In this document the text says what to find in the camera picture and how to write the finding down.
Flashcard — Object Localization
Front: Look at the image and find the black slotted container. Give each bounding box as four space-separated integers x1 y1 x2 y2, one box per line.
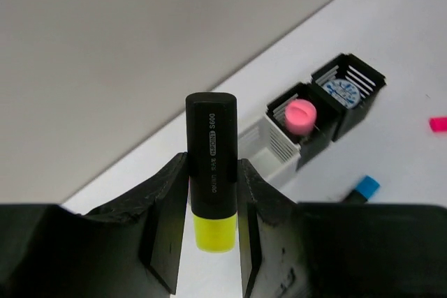
311 54 386 141
267 82 341 170

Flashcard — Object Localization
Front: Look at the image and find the blue glue bottle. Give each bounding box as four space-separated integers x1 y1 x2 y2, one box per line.
322 79 361 109

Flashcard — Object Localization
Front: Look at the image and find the pink highlighter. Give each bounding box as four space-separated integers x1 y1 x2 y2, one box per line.
429 116 447 133

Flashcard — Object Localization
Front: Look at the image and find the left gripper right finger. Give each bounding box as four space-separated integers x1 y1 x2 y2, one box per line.
238 159 446 297

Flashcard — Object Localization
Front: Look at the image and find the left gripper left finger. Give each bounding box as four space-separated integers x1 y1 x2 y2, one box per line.
1 153 188 297

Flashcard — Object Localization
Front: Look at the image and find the right black slotted container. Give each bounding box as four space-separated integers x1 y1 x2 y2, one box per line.
311 54 386 141

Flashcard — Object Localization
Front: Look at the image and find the yellow highlighter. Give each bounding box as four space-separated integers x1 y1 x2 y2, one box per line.
185 92 237 253

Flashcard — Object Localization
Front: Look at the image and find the left black slotted container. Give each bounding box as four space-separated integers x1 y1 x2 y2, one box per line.
267 82 341 170

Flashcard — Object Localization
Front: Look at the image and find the blue highlighter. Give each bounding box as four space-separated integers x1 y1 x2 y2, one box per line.
342 175 380 204

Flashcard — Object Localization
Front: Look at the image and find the pink cap glue bottle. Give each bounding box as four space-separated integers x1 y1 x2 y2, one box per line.
284 99 317 136

